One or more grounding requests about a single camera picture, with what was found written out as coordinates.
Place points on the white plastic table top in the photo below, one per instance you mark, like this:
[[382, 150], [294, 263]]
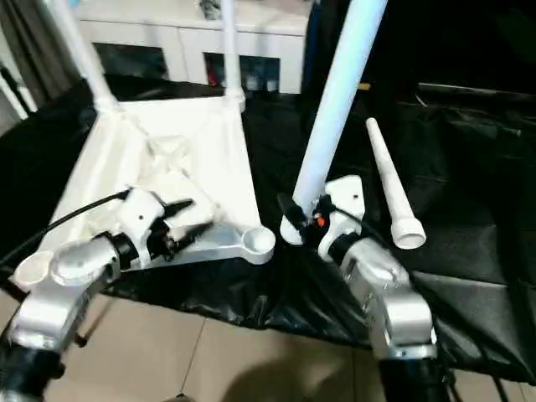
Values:
[[176, 138]]

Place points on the white plastic table leg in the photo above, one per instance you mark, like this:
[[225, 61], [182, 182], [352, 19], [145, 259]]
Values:
[[231, 50], [391, 188], [335, 104], [86, 54]]

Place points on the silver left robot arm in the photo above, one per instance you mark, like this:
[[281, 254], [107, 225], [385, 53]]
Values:
[[71, 268]]

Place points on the black mat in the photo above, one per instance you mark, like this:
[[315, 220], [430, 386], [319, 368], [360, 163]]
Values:
[[272, 301]]

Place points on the white cup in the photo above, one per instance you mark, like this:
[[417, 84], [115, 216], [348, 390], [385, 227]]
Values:
[[251, 82], [271, 84]]

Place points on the dark brown rounded object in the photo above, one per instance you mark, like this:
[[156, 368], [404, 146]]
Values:
[[181, 398]]

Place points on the white cabinet with glass doors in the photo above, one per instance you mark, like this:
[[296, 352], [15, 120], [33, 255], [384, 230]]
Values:
[[167, 29]]

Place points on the black and white stand pole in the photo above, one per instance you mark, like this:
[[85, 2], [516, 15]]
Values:
[[17, 88]]

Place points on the grey speckled ornament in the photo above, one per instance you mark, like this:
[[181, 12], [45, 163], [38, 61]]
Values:
[[210, 8]]

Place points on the long black bar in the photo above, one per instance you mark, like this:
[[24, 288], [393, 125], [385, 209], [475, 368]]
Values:
[[477, 90]]

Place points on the grey curtain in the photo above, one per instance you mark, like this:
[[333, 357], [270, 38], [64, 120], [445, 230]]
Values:
[[42, 46]]

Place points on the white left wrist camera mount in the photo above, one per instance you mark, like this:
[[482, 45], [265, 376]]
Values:
[[138, 218]]

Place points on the black folding table frame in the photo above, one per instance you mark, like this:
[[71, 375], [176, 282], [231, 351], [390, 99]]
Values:
[[94, 322]]

